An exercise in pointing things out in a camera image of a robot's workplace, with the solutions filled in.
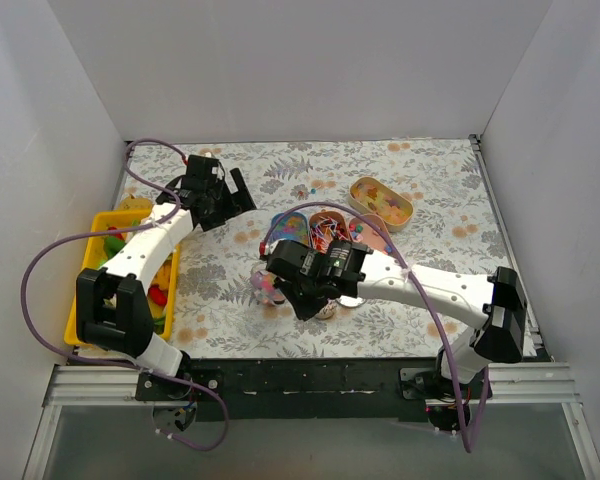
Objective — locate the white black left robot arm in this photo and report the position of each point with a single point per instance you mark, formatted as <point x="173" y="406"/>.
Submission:
<point x="112" y="307"/>

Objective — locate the floral patterned table mat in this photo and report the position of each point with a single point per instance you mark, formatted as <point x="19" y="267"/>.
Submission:
<point x="453" y="228"/>

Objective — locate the blue candy tray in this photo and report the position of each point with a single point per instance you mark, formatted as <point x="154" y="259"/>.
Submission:
<point x="294" y="227"/>

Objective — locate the small donut decorated tin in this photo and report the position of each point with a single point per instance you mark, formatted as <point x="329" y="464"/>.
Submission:
<point x="327" y="311"/>

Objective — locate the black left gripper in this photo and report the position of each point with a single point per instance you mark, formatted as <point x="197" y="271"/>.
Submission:
<point x="229" y="201"/>

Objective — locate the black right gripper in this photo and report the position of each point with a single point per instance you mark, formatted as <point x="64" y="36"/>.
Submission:
<point x="296" y="293"/>

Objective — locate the aluminium frame rail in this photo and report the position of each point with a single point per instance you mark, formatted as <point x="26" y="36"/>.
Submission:
<point x="523" y="383"/>

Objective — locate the clear glass jar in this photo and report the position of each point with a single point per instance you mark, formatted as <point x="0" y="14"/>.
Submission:
<point x="262" y="283"/>

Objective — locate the beige gummy candy tray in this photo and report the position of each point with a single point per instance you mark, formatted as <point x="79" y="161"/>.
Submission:
<point x="370" y="196"/>

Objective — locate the pink lollipop tray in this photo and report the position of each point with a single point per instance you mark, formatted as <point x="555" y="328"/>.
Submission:
<point x="326" y="226"/>

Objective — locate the orange toy carrot slices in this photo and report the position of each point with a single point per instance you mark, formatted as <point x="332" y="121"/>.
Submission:
<point x="165" y="274"/>

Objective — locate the green toy vegetables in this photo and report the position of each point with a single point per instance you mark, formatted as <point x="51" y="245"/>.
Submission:
<point x="112" y="245"/>

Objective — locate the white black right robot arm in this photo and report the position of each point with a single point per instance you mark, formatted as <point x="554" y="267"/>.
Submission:
<point x="492" y="307"/>

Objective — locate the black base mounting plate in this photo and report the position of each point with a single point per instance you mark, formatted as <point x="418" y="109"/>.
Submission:
<point x="302" y="388"/>

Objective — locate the clear glass jar lid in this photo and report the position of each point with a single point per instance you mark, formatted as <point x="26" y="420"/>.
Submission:
<point x="350" y="302"/>

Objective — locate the red toy chili pepper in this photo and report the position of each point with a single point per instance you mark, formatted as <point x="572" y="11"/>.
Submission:
<point x="113" y="231"/>

